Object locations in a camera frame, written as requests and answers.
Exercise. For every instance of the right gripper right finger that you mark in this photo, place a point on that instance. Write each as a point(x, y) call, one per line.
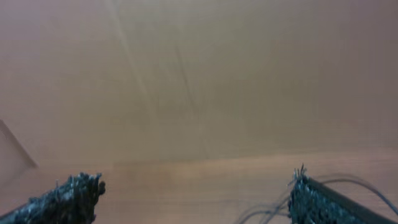
point(312, 201)

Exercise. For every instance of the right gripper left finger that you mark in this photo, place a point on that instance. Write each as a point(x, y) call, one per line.
point(73, 202)

